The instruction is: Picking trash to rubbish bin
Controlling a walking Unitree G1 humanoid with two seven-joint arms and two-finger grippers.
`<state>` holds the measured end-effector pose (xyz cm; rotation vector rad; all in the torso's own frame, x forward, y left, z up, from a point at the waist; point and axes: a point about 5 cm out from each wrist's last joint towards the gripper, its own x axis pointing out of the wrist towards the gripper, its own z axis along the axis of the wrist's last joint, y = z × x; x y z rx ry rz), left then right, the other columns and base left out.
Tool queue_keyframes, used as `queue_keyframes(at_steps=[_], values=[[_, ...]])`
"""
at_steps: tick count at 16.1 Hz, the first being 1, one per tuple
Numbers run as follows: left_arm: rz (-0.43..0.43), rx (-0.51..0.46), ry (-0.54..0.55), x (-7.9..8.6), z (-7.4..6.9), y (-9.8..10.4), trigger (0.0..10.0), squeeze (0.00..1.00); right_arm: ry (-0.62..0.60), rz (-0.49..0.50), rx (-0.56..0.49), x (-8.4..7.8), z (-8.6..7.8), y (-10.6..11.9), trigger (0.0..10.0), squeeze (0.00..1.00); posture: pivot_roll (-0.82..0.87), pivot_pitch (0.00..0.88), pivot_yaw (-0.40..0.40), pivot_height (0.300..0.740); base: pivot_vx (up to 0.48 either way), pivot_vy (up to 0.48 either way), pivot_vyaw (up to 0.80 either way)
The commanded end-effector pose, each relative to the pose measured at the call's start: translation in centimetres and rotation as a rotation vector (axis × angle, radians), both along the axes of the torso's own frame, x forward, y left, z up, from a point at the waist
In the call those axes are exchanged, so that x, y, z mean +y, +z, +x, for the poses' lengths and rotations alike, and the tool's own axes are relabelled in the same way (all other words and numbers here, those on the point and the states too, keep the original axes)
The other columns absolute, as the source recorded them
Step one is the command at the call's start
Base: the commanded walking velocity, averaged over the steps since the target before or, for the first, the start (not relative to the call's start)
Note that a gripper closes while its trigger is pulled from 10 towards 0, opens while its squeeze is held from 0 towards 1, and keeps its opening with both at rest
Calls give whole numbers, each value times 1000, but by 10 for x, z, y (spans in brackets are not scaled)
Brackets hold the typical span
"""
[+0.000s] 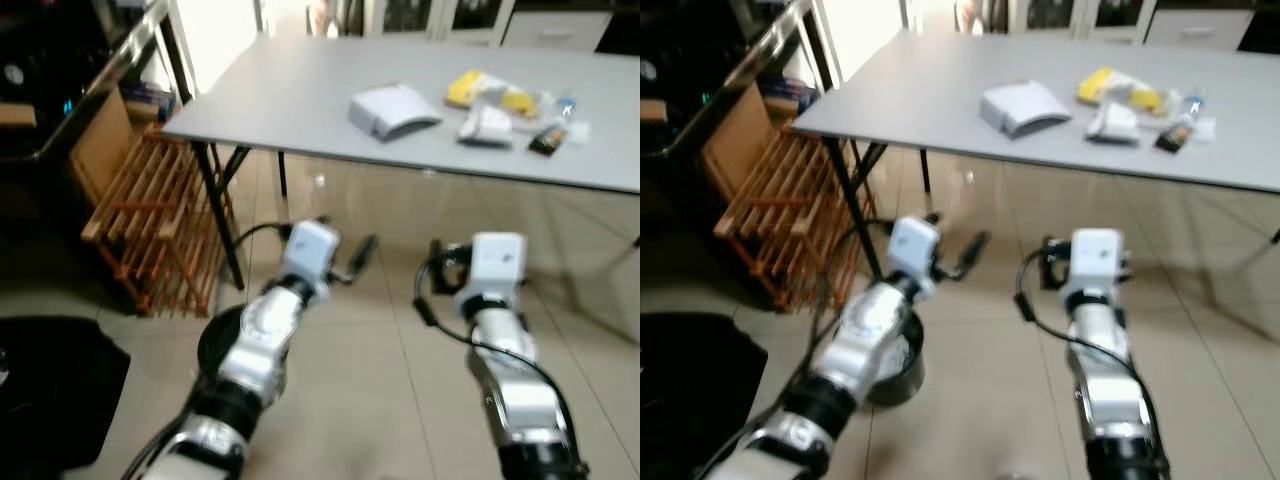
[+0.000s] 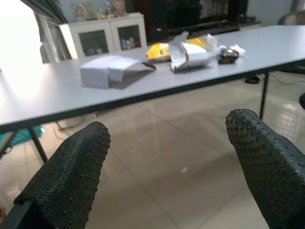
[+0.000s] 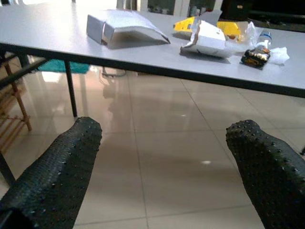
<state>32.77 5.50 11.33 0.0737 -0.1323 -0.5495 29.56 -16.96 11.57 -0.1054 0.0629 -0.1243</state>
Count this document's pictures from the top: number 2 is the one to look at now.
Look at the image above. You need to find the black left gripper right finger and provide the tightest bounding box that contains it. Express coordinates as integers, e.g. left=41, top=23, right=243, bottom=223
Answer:
left=225, top=108, right=305, bottom=229

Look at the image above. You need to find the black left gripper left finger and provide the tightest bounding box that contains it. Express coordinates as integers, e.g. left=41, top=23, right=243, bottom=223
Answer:
left=4, top=121, right=111, bottom=229

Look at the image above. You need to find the dark brown wrapper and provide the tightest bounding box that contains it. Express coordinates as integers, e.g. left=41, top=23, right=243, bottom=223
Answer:
left=217, top=47, right=240, bottom=64

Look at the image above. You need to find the black metal table leg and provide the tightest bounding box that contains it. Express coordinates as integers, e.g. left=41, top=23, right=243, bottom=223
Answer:
left=259, top=71, right=270, bottom=120
left=0, top=131, right=15, bottom=159
left=28, top=127, right=49, bottom=165

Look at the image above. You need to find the teal floor mat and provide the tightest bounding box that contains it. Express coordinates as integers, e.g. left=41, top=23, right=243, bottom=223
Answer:
left=10, top=125, right=44, bottom=146

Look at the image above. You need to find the white cardboard box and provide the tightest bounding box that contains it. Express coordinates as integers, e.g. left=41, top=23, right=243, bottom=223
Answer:
left=80, top=54, right=157, bottom=90

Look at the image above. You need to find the crumpled white tissue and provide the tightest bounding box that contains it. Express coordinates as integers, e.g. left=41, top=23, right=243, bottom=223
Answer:
left=230, top=44, right=246, bottom=58

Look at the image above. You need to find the small white carton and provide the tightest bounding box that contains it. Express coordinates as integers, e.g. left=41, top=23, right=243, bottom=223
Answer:
left=169, top=42, right=212, bottom=73

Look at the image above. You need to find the glass sliding door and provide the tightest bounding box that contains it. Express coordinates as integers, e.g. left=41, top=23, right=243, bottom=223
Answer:
left=20, top=0, right=72, bottom=63

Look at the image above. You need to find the beige upholstered seat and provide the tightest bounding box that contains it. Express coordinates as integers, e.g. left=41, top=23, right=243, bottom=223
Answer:
left=278, top=10, right=305, bottom=26

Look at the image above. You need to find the yellow snack bag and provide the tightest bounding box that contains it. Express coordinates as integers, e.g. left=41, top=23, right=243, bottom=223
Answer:
left=145, top=31, right=208, bottom=64

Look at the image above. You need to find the white glass-door cabinet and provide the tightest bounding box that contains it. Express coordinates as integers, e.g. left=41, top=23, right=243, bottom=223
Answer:
left=68, top=11, right=148, bottom=58

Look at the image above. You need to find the pale plush toy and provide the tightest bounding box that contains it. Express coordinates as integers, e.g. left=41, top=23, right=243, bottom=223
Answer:
left=71, top=1, right=94, bottom=22

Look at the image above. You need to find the small yellow white figurine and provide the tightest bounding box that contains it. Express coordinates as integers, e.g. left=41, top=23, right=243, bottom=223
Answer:
left=96, top=7, right=112, bottom=20

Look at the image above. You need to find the pink doll figure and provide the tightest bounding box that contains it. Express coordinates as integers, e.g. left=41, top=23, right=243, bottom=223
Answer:
left=112, top=0, right=129, bottom=17

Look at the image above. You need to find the dark wooden TV cabinet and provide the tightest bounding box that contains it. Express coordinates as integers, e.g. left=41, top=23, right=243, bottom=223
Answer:
left=125, top=0, right=263, bottom=44

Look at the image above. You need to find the black floor cable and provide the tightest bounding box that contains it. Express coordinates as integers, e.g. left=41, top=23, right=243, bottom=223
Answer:
left=244, top=71, right=298, bottom=86

